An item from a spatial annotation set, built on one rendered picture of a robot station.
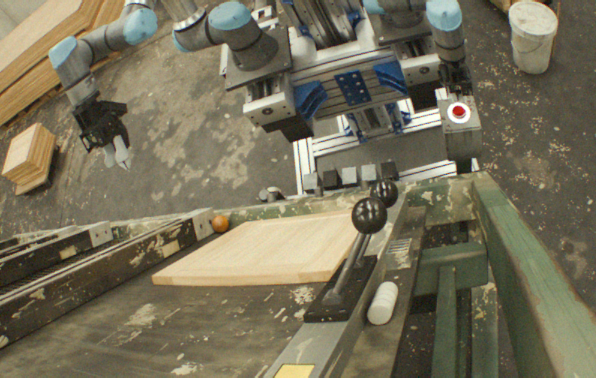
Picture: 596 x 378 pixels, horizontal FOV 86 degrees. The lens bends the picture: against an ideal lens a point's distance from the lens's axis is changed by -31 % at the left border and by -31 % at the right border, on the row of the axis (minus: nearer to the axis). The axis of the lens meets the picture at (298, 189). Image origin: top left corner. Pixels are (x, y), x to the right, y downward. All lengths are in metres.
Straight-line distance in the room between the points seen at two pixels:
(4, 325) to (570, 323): 0.77
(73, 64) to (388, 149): 1.52
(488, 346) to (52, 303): 1.03
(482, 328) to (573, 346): 0.83
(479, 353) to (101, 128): 1.07
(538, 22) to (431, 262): 1.80
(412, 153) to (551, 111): 0.95
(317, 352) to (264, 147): 2.18
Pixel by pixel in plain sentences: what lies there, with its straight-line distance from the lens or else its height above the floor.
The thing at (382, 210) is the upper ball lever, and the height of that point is 1.54.
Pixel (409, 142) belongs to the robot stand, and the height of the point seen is 0.21.
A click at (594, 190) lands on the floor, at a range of 2.25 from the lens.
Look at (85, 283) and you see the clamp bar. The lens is 0.87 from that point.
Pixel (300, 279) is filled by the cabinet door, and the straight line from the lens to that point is 0.72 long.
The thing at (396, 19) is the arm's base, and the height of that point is 1.07.
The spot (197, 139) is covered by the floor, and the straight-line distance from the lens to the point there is 2.84.
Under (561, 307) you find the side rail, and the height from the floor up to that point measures 1.56.
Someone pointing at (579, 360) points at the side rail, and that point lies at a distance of 0.32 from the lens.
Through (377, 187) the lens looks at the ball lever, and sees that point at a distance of 0.55.
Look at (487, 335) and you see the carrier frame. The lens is 1.15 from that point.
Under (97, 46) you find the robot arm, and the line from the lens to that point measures 0.97.
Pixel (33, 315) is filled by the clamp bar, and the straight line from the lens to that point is 0.78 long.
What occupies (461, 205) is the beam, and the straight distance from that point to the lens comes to 1.15.
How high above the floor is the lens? 1.93
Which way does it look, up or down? 57 degrees down
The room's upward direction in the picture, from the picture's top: 41 degrees counter-clockwise
